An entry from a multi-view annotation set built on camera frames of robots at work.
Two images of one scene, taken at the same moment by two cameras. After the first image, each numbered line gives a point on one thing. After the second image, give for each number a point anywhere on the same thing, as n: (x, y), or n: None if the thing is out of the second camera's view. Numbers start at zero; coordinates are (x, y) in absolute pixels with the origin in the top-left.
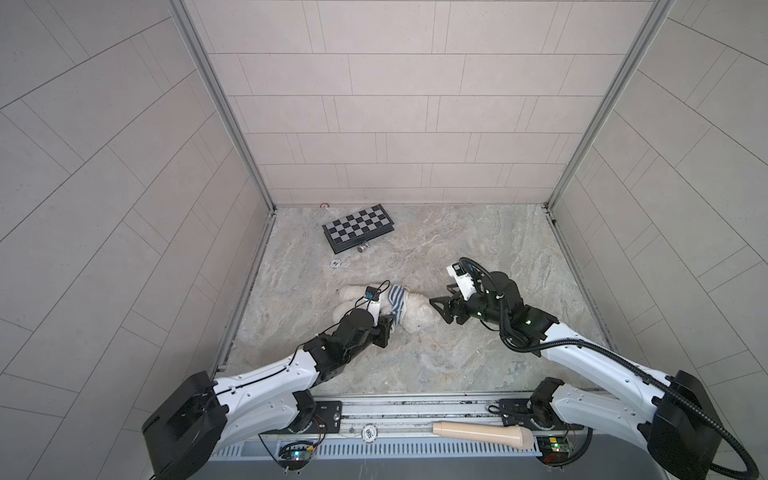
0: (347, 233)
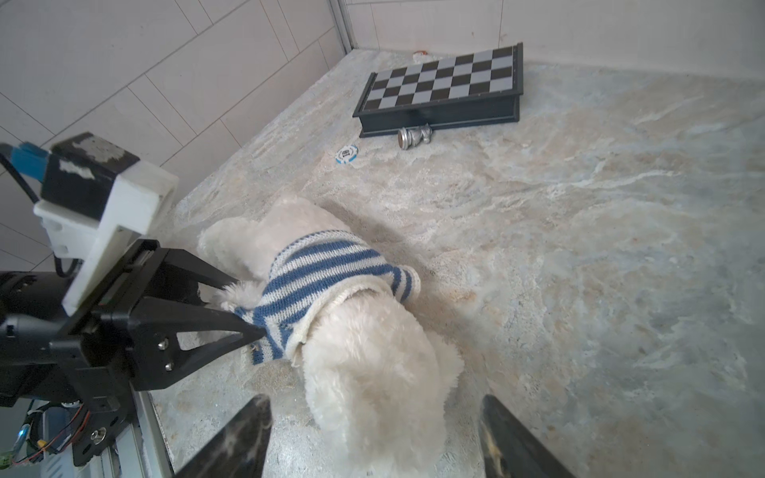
0: (469, 90)
